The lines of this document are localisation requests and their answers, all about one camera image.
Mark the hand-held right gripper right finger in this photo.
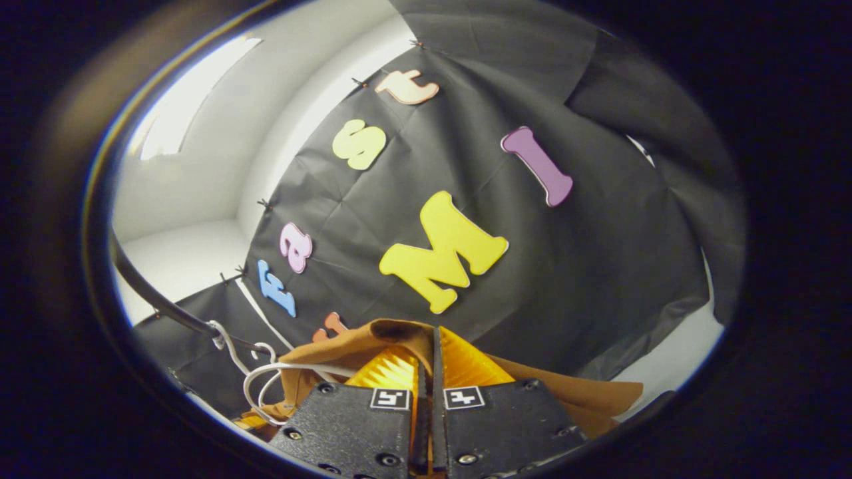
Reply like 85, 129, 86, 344
431, 326, 590, 479

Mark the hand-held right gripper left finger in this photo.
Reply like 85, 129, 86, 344
266, 346, 430, 479

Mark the brown shirt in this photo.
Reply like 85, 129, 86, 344
233, 319, 645, 440

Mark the black clothes rack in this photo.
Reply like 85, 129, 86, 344
110, 230, 274, 355

